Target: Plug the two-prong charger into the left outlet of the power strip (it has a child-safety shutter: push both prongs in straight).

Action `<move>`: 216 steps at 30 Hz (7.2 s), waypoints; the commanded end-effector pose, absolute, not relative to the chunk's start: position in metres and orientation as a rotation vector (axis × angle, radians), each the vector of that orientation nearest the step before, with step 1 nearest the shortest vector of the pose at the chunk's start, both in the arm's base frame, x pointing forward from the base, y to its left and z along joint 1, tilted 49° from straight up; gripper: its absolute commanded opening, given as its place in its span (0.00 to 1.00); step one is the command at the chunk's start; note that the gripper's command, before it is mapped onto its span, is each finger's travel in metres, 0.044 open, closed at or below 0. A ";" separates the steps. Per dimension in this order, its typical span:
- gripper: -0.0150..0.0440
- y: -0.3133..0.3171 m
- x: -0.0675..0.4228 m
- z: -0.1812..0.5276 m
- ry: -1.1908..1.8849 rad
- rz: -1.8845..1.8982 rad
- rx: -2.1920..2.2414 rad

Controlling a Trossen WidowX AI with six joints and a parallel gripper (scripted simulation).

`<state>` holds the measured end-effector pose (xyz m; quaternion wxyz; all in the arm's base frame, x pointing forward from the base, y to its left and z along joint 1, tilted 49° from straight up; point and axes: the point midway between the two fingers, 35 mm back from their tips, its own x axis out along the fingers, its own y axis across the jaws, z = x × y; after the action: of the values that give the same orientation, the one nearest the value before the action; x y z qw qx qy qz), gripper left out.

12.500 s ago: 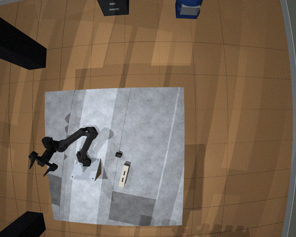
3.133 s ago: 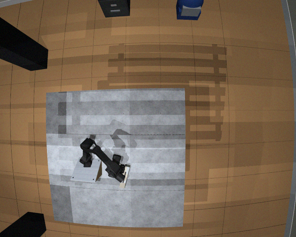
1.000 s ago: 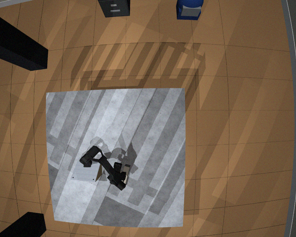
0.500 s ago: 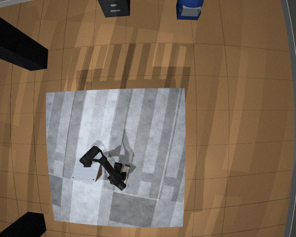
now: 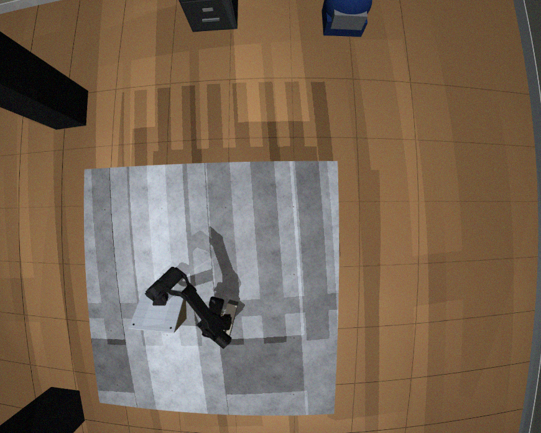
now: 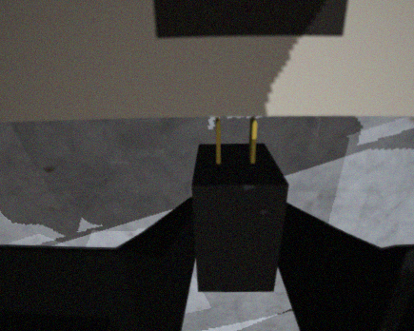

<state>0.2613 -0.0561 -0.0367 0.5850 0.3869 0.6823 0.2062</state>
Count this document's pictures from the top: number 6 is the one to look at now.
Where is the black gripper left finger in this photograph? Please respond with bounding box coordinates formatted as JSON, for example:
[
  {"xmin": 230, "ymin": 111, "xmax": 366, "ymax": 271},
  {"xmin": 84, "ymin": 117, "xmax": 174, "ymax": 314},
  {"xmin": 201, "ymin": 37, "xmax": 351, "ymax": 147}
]
[{"xmin": 0, "ymin": 197, "xmax": 196, "ymax": 331}]

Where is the black two-prong charger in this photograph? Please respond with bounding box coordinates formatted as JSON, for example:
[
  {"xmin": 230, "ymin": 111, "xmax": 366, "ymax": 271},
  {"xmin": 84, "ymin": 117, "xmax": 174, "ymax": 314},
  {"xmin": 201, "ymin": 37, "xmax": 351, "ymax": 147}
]
[{"xmin": 191, "ymin": 116, "xmax": 288, "ymax": 292}]

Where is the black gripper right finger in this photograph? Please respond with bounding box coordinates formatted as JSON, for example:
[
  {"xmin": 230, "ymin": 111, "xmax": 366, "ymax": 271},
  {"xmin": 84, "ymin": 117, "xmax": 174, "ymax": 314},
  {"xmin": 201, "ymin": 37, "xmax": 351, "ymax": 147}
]
[{"xmin": 278, "ymin": 203, "xmax": 414, "ymax": 331}]

